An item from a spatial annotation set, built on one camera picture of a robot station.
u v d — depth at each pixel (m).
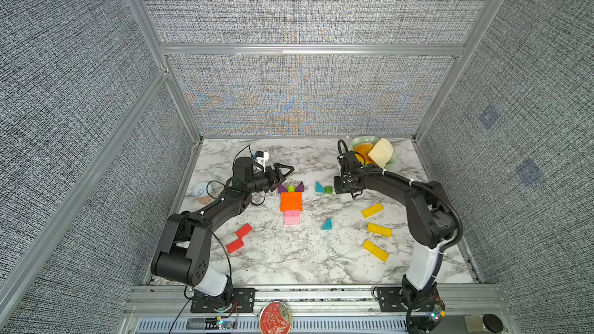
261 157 0.81
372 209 0.95
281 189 0.98
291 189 0.99
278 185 0.77
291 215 0.92
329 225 0.89
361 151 1.06
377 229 0.88
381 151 1.02
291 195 0.98
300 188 0.98
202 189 0.93
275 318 0.68
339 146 0.80
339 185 0.86
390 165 1.04
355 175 0.70
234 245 0.84
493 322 0.62
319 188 1.00
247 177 0.70
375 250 0.83
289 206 0.96
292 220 0.90
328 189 1.00
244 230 0.88
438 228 0.50
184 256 0.44
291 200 0.97
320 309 0.73
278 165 0.78
